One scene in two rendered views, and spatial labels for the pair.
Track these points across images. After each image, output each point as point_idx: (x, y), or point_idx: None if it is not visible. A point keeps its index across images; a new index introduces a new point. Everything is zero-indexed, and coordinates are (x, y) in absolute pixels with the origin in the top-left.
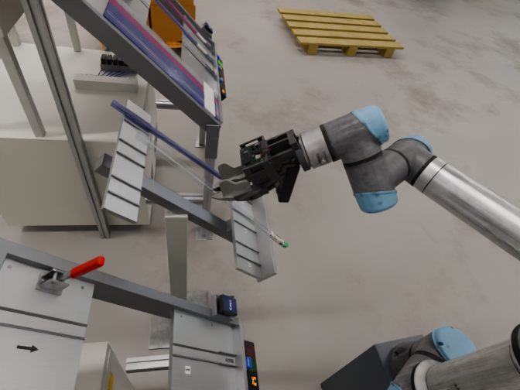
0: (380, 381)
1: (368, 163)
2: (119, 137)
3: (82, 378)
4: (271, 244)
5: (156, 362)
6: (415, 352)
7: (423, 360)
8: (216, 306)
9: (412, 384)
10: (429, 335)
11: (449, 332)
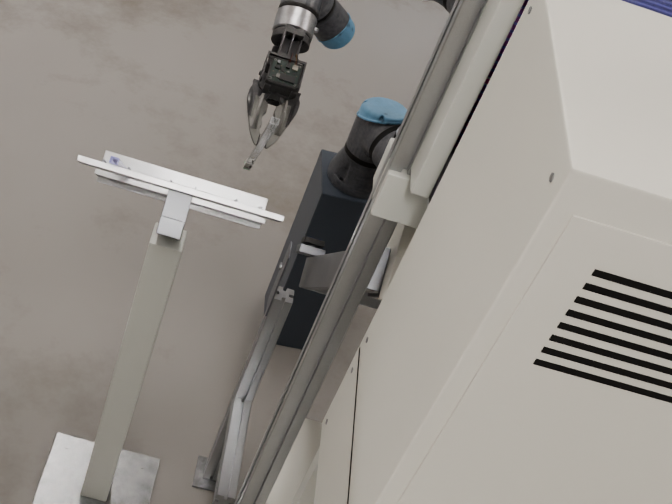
0: (351, 216)
1: (335, 5)
2: (167, 181)
3: (314, 439)
4: (226, 186)
5: (234, 459)
6: (372, 146)
7: (388, 140)
8: (316, 248)
9: None
10: (363, 124)
11: (371, 104)
